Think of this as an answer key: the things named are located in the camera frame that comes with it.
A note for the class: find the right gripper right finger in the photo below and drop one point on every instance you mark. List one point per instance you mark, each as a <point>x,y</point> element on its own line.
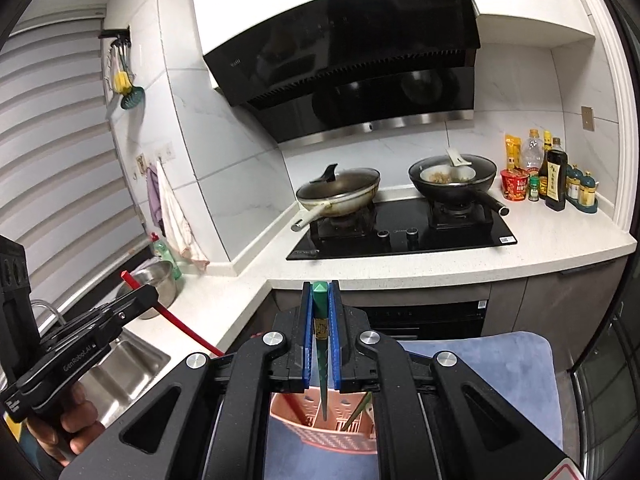
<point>371,362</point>

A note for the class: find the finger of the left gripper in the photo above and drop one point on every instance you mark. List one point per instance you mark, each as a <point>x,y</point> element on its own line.
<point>143,302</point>

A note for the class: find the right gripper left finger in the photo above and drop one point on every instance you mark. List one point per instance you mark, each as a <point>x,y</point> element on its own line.
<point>279,361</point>

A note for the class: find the bright red chopstick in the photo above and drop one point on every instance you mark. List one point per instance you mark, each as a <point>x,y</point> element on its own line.
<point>172,319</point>

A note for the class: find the gold decorated chopstick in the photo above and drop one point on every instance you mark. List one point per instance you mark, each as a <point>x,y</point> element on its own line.
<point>361,406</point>

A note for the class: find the pink plastic utensil holder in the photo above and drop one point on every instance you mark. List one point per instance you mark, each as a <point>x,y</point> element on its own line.
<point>339,431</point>

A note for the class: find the left hand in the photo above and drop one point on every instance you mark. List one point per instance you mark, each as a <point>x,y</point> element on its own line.
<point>77,427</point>

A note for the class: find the steel bowl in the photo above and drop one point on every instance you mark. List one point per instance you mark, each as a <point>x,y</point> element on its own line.
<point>160,275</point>

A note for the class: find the green dish soap bottle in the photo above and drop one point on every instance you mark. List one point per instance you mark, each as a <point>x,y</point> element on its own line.
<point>165,254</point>

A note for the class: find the chrome faucet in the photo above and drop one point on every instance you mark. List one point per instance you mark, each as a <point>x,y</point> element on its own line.
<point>49,308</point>

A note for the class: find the white hanging towel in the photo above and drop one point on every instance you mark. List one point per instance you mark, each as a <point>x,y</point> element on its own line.
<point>178,231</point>

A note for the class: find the stainless steel sink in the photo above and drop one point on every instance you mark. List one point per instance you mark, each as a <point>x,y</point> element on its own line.
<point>122,376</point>

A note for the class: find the purple hanging cloth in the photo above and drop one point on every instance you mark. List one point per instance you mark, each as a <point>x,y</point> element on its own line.
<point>154,197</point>

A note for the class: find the white window blind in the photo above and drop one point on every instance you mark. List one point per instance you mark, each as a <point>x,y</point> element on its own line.
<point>64,196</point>

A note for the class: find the black gas stove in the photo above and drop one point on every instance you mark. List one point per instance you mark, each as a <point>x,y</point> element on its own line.
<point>402,227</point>

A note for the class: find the blue grey cloth mat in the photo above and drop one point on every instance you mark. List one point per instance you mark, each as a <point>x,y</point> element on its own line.
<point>517,365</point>

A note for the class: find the beige wok with lid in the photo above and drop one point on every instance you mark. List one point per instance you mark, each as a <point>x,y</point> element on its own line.
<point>336,194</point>

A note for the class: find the black wok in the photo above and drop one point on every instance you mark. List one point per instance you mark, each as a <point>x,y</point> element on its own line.
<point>457,188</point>

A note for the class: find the green hanging brush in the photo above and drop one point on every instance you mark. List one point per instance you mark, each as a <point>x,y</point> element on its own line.
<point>133,98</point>

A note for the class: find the yellow hanging sponge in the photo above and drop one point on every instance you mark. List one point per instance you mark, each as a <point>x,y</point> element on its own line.
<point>121,83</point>

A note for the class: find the white spatula in wok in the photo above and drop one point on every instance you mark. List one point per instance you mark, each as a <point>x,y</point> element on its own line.
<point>456,159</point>

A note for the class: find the red instant noodle cup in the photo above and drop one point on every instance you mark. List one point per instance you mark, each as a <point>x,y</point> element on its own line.
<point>514,184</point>

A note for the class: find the small green spice jar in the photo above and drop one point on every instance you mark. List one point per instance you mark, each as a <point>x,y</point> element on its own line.
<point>533,188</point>

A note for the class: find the dark soy sauce bottle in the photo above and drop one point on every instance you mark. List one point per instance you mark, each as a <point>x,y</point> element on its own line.
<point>556,177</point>

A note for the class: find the yellow snack bag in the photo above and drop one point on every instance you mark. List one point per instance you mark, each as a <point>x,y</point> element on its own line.
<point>513,152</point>

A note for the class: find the clear plastic oil bottle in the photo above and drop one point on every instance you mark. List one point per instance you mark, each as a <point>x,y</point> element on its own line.
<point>532,152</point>

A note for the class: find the green condiment jar set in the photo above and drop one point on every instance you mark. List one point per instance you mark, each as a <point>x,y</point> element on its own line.
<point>581,189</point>

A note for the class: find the yellow cap sauce bottle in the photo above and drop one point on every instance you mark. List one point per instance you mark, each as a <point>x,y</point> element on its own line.
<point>543,170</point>

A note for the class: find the black range hood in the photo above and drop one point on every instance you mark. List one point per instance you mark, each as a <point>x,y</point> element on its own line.
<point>332,68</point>

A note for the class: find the black wall hook rack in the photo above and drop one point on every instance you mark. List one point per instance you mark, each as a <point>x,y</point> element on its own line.
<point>120,37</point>

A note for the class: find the wall power socket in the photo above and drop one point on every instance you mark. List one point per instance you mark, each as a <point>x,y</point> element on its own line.
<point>587,118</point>

